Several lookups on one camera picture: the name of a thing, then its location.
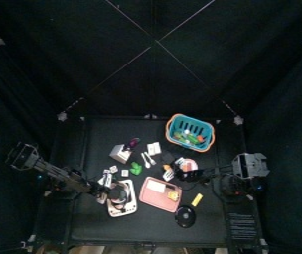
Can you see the black round disc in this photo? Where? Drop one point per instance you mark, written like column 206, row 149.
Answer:
column 184, row 216

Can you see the white plastic fork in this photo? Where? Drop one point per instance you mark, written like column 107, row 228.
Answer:
column 149, row 158

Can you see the pink plastic tray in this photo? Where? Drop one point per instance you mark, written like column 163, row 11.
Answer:
column 160, row 198

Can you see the round metal bowl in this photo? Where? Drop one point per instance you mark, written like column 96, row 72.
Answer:
column 124, row 195

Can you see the teal basket orange rim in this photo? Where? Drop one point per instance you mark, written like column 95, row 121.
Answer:
column 190, row 132

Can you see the purple toy eggplant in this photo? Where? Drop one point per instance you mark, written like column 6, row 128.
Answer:
column 133, row 143

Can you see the white toy ball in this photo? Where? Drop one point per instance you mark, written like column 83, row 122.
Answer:
column 186, row 131

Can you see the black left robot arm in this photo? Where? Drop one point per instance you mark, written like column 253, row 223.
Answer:
column 46, row 168

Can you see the white toy bread slice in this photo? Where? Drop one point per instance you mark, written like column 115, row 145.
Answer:
column 156, row 186

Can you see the yellow toy cheese piece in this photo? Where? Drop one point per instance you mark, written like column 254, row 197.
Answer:
column 172, row 195

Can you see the green toy vegetable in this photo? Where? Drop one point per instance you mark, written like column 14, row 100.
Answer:
column 191, row 139

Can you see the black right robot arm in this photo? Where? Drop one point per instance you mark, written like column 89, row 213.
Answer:
column 249, row 164

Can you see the orange yellow toy food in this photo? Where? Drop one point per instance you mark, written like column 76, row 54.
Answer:
column 166, row 167

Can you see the small white sushi piece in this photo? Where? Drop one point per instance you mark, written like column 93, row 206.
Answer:
column 124, row 172
column 105, row 171
column 113, row 169

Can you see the bright green toy leaf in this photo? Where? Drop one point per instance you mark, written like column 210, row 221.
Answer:
column 135, row 168

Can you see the orange toy food piece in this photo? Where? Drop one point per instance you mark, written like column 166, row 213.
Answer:
column 199, row 138

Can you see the yellow rectangular block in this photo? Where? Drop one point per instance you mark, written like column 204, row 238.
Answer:
column 196, row 199

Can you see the white square box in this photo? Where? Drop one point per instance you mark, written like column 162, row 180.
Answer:
column 153, row 148

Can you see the white plastic spoon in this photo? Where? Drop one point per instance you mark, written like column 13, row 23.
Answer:
column 144, row 160

